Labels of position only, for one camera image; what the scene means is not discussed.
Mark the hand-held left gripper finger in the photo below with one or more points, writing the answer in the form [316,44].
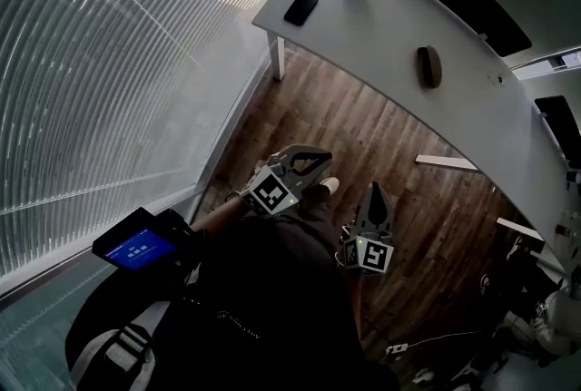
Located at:
[313,177]
[304,149]

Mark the person's black shirt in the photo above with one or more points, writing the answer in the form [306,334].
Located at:
[272,289]

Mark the brown glasses case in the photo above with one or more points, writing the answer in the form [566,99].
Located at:
[429,66]

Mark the black white shoe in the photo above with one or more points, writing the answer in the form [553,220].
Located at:
[485,285]
[517,248]

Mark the white power strip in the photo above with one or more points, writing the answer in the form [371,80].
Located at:
[397,348]

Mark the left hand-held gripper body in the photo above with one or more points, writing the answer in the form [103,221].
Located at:
[268,194]

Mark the person's dark trousers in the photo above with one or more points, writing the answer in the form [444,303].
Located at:
[320,212]

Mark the black smartphone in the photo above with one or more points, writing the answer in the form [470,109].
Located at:
[301,8]

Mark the black device with blue screen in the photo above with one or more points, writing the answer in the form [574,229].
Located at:
[136,248]

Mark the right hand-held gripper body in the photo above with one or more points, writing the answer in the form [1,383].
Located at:
[370,253]

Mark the short black desk divider panel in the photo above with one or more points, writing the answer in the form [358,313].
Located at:
[560,126]

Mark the clear small container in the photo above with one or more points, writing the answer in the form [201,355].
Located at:
[565,230]

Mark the person's white shoe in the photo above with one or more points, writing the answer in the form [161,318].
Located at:
[330,185]

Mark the person's left forearm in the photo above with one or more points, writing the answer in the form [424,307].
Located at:
[218,214]

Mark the person's right forearm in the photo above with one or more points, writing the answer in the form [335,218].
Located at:
[357,307]

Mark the white desk leg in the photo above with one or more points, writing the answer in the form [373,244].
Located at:
[277,58]

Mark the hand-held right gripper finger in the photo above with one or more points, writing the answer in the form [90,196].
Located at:
[389,214]
[365,217]

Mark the white window blinds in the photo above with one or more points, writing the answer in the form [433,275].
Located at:
[113,85]

